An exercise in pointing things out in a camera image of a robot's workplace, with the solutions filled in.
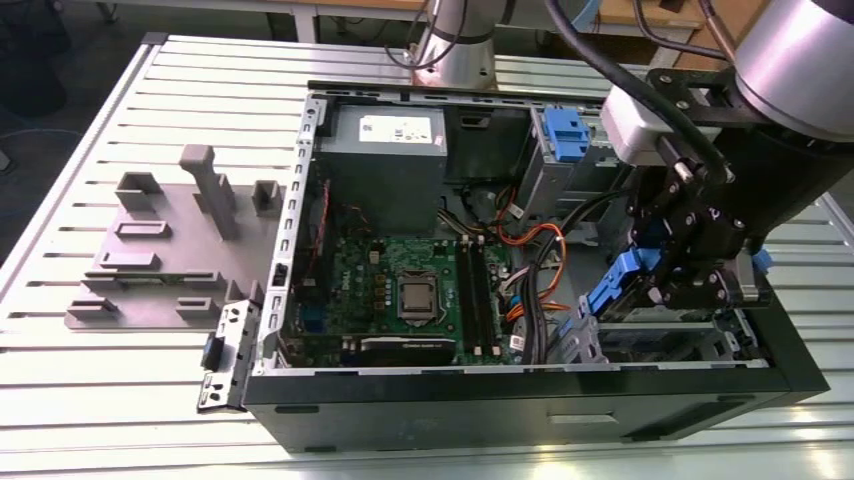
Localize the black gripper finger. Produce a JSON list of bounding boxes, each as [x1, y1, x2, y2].
[[651, 258, 744, 311], [628, 171, 696, 275]]

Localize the hard disk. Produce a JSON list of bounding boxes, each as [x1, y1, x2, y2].
[[577, 247, 774, 324]]

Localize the silver disk bay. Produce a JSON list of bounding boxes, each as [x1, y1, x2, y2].
[[576, 292, 768, 366]]

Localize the silver optical drive cage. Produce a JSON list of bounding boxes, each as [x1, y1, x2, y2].
[[519, 104, 642, 226]]

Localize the blue plastic drive latch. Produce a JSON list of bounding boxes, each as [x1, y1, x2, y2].
[[543, 107, 592, 164]]

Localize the brown wooden cabinet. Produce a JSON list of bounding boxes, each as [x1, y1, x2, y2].
[[672, 19, 739, 71]]

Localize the black RAM slot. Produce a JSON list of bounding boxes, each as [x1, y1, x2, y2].
[[455, 234, 483, 357], [469, 234, 503, 357]]

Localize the wooden workbench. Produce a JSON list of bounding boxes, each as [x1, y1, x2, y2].
[[92, 0, 708, 66]]

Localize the CPU socket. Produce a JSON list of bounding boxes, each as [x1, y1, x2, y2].
[[392, 268, 447, 329]]

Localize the green motherboard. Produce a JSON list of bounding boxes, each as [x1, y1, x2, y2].
[[285, 234, 528, 366]]

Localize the silver CPU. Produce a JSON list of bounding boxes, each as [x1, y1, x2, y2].
[[397, 284, 439, 314]]

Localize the silver power supply unit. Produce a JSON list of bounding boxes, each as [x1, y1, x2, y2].
[[312, 104, 448, 239]]

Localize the black open PC case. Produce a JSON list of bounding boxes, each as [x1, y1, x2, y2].
[[196, 78, 831, 455]]

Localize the black graphics card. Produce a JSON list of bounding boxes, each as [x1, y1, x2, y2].
[[339, 335, 459, 366]]

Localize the grey parts rack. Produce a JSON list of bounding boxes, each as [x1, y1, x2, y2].
[[61, 143, 289, 332]]

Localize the green RAM stick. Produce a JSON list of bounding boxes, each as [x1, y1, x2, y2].
[[112, 273, 195, 289]]

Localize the orange yellow power wires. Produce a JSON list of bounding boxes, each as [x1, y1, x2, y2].
[[436, 182, 576, 326]]

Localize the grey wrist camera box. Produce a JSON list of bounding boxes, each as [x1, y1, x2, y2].
[[597, 94, 676, 166]]

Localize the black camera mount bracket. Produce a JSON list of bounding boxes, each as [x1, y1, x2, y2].
[[643, 67, 742, 126]]

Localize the black cable bundle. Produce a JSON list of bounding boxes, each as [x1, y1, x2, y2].
[[519, 184, 642, 364]]

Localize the thick black cable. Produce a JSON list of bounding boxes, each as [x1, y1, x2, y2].
[[543, 0, 739, 184]]

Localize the red black twisted wire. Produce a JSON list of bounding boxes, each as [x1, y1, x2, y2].
[[303, 178, 333, 290]]

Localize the silver card retention bracket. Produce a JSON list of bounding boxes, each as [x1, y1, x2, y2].
[[196, 298, 263, 414]]

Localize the blue bracket latch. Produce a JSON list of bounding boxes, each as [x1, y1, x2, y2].
[[201, 333, 227, 372]]

